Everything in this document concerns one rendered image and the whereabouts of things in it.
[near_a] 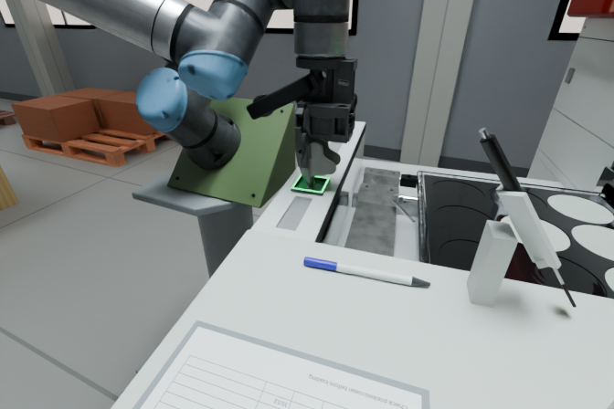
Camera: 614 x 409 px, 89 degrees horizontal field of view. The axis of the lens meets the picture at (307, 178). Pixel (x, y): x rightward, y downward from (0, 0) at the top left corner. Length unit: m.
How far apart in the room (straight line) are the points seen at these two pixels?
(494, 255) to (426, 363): 0.11
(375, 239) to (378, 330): 0.26
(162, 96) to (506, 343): 0.65
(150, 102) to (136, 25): 0.29
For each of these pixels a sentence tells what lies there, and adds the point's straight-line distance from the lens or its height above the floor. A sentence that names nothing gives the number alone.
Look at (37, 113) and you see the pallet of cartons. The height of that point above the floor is 0.41.
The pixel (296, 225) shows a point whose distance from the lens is 0.46.
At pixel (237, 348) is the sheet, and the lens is 0.32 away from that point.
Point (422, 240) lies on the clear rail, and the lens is 0.55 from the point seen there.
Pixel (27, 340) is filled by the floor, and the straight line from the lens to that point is 1.91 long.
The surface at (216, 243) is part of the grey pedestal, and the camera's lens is 0.95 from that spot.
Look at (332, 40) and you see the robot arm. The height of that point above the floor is 1.20.
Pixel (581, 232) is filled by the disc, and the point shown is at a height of 0.90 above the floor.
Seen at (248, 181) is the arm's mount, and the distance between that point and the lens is 0.78.
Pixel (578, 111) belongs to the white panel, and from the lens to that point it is 1.09.
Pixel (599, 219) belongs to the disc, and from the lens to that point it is 0.77.
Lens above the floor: 1.23
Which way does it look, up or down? 28 degrees down
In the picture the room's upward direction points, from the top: straight up
